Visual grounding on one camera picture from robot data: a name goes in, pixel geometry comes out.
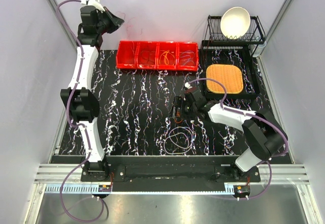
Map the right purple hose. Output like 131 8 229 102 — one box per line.
189 78 289 201

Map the thin purple cable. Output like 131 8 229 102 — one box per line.
180 50 198 66

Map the white bowl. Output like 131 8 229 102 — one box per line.
220 7 251 39

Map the grey slotted cable duct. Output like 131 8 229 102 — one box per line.
44 183 251 195

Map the red bin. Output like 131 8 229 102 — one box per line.
177 43 199 72
116 41 138 69
157 42 179 71
137 41 158 70

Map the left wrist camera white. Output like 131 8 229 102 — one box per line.
80 0 105 13

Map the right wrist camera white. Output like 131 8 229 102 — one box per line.
184 82 193 90

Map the yellow cable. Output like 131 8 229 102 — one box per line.
159 48 176 66

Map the white cable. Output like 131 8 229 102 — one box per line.
164 126 196 155

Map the black wire dish rack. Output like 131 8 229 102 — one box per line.
207 15 265 46

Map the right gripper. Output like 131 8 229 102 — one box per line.
168 96 197 121

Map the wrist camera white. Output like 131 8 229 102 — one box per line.
80 0 105 13
184 82 193 90

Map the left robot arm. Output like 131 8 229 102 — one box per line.
60 2 124 181

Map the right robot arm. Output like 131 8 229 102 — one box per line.
169 87 288 182

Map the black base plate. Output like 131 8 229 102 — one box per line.
81 155 261 183

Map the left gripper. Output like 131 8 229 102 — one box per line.
95 7 123 35

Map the black tray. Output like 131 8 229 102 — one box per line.
199 40 260 100

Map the white cup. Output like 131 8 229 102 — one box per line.
252 41 267 57

